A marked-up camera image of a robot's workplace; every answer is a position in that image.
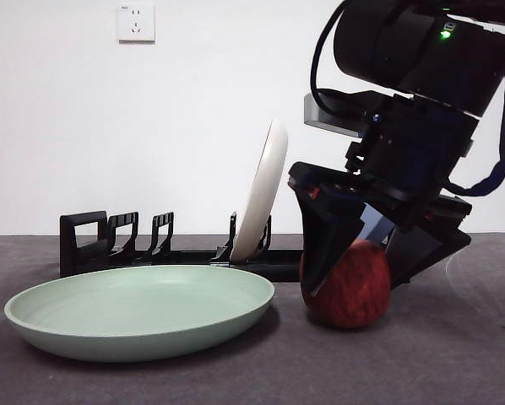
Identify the red apple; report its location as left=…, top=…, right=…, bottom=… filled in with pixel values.
left=299, top=238, right=392, bottom=330

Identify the pale grey camera box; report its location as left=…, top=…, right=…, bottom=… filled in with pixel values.
left=303, top=93, right=364, bottom=138

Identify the black camera cable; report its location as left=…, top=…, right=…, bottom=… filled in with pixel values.
left=310, top=0, right=363, bottom=116

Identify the pale green plate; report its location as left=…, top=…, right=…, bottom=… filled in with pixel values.
left=3, top=264, right=276, bottom=364

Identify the black plate rack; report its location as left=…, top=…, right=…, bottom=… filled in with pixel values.
left=59, top=209, right=307, bottom=283

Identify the white wall socket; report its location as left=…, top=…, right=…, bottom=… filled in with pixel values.
left=117, top=3, right=156, bottom=43

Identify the cream white plate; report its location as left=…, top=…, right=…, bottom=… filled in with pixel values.
left=229, top=117, right=290, bottom=262

